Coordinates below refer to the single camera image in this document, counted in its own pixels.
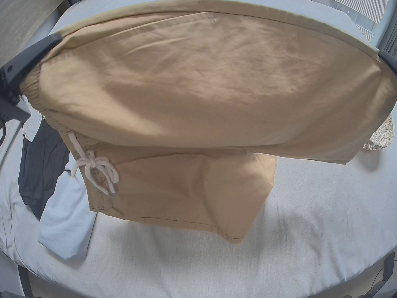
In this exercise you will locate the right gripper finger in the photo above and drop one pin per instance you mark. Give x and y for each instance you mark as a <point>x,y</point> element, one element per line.
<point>390,62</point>

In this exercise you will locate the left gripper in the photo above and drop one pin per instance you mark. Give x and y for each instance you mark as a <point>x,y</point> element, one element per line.
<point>14,106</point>

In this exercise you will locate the tan shorts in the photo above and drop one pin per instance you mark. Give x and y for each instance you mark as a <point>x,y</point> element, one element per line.
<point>201,88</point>

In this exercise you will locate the white garment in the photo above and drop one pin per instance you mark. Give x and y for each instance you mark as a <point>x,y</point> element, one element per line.
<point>31,129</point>

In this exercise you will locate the round woven basket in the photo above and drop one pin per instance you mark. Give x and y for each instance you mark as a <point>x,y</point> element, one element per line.
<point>380,135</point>

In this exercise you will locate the black garment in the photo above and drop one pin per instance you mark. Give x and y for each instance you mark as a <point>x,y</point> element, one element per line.
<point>40,166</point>

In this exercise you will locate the pale grey garment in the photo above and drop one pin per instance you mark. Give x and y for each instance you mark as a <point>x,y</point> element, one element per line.
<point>68,222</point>

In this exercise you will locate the bed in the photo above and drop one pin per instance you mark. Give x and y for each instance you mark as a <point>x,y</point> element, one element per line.
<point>310,228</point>

